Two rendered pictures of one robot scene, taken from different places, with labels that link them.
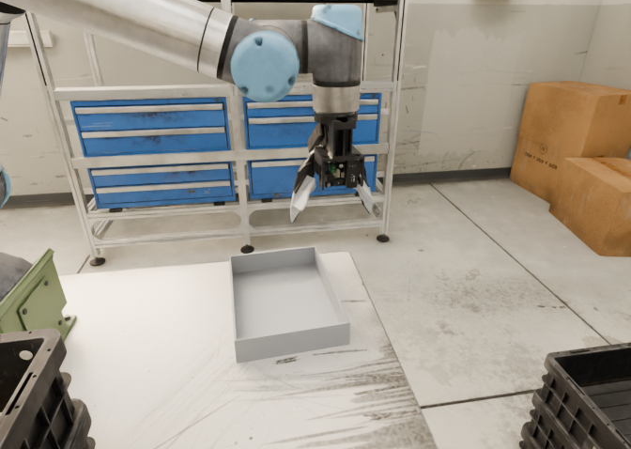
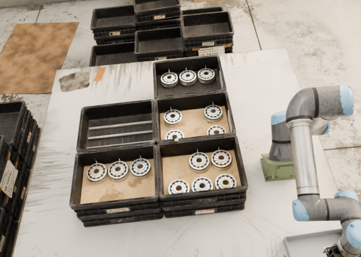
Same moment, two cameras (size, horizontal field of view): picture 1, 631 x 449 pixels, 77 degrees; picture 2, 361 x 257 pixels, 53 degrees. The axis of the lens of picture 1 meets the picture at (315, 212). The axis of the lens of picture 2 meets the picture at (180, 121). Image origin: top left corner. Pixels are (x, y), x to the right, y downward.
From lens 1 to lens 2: 1.29 m
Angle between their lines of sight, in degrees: 77
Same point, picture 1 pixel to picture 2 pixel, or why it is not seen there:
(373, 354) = not seen: outside the picture
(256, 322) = (305, 246)
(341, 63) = (343, 240)
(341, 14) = (348, 232)
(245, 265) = not seen: hidden behind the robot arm
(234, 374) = (277, 240)
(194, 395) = (267, 228)
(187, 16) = (298, 181)
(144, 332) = not seen: hidden behind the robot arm
